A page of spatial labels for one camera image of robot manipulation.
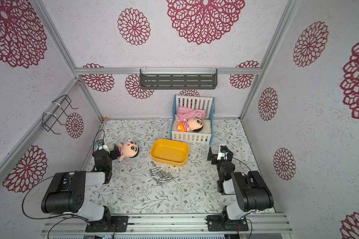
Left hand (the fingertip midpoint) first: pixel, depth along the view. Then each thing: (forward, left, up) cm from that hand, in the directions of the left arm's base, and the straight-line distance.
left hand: (108, 147), depth 93 cm
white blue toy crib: (+10, -61, -2) cm, 62 cm away
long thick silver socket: (-14, -34, -8) cm, 38 cm away
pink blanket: (+31, -48, 0) cm, 57 cm away
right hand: (-2, -69, +1) cm, 69 cm away
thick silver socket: (-11, -29, -8) cm, 33 cm away
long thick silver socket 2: (-14, -36, -8) cm, 40 cm away
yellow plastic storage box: (+2, -38, -10) cm, 39 cm away
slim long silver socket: (-15, -39, -9) cm, 42 cm away
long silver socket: (-6, -27, -10) cm, 29 cm away
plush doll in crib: (+17, -53, +3) cm, 56 cm away
